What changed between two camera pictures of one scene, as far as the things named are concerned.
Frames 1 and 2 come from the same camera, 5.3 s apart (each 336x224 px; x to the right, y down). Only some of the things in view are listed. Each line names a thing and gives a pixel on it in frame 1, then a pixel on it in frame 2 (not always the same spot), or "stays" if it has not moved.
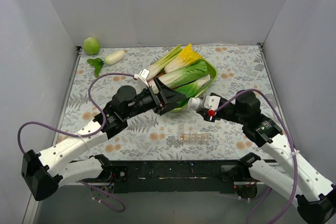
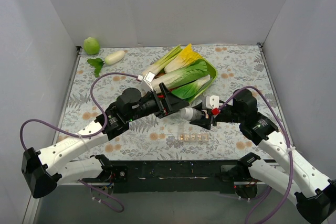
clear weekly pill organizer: (193, 137) stays
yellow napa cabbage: (187, 56) stays
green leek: (158, 66) stays
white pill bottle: (196, 103) → (190, 114)
